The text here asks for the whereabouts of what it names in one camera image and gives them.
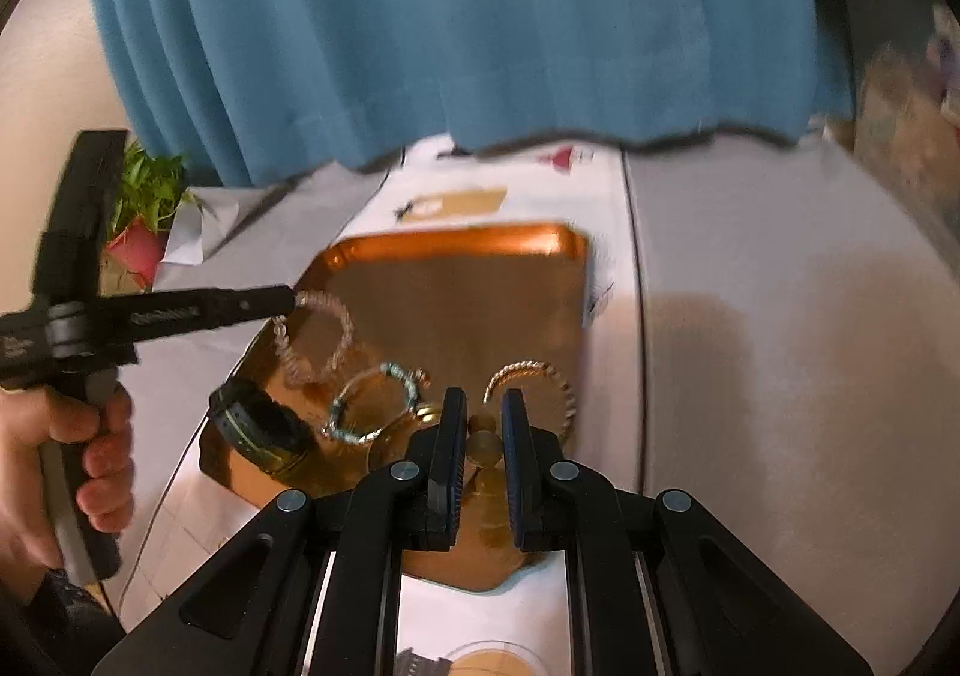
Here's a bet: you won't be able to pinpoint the copper tray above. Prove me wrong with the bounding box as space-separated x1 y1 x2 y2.
199 222 593 594

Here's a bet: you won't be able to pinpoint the pale gold bead bracelet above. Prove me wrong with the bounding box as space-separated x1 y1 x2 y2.
482 361 577 441

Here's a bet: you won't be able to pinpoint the white printed table runner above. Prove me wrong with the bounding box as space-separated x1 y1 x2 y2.
120 136 653 676

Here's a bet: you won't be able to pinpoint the white folded paper sheet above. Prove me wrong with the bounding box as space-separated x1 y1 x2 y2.
161 188 241 268

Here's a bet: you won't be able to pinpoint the black wrist watch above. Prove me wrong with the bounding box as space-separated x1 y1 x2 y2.
206 378 312 474

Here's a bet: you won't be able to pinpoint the person's left hand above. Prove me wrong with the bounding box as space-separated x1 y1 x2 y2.
0 387 136 602

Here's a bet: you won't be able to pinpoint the grey tablecloth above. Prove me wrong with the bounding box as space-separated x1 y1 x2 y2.
127 131 960 572

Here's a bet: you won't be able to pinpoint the thin metal bangle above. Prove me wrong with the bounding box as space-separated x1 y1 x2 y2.
367 402 451 471

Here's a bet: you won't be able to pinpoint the blue curtain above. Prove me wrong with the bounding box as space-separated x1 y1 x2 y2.
82 0 856 186

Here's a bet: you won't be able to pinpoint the turquoise bead bracelet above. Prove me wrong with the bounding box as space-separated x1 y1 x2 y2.
324 361 432 448

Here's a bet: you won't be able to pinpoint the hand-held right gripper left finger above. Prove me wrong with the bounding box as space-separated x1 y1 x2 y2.
90 387 470 676

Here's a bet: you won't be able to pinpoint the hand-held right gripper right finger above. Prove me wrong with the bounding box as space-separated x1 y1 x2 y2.
501 388 878 676

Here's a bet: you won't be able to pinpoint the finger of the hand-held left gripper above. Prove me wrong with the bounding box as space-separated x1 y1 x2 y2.
127 284 297 341

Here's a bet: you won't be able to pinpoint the potted green plant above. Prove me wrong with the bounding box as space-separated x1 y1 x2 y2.
101 139 200 294

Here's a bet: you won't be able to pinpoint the clear crystal bead bracelet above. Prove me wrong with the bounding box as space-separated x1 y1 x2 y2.
271 292 355 386

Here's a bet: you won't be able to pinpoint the amber bead bracelet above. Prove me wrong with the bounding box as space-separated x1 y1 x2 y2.
465 409 507 549

